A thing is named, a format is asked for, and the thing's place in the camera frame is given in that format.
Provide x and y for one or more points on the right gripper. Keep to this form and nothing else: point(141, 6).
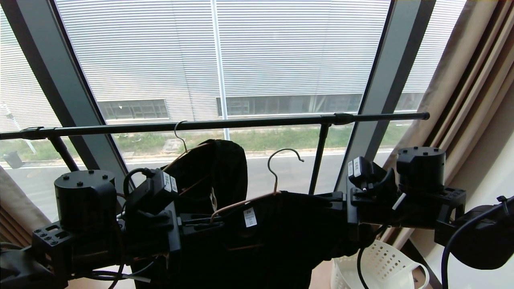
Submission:
point(373, 210)

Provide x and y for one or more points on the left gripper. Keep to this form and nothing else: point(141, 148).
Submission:
point(152, 233)

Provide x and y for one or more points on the black knitted garment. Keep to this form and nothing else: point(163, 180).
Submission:
point(225, 172)

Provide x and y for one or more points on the pink clothes hanger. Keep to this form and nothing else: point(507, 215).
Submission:
point(275, 184)
point(180, 141)

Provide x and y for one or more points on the black mesh garment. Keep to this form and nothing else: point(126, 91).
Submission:
point(281, 241)

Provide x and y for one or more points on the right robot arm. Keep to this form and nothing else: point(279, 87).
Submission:
point(421, 168)

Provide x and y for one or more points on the white laundry basket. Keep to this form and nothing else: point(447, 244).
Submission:
point(385, 261)

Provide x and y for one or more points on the black clothes rack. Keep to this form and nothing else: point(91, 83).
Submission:
point(261, 121)

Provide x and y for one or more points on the brown curtain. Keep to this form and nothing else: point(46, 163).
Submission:
point(16, 200)
point(461, 100)

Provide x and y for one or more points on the window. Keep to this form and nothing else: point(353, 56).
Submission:
point(64, 80)

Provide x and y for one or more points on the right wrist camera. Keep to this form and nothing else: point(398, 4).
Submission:
point(361, 170)

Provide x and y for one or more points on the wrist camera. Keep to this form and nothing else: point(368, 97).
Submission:
point(156, 192)
point(361, 170)

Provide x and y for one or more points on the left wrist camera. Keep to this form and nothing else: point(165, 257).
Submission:
point(156, 192)

